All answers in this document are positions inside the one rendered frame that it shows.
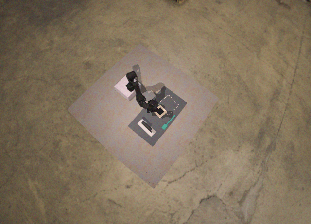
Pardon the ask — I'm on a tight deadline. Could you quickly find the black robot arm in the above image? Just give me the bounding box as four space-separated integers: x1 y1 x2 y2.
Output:
126 71 154 109

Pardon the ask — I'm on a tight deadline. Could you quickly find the grey flat mat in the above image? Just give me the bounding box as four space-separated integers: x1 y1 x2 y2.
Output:
128 86 187 146

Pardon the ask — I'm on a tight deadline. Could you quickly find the beige square tile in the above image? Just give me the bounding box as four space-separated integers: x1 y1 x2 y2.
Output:
155 105 167 118

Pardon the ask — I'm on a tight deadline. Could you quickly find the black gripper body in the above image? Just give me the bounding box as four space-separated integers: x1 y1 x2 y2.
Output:
147 103 158 113

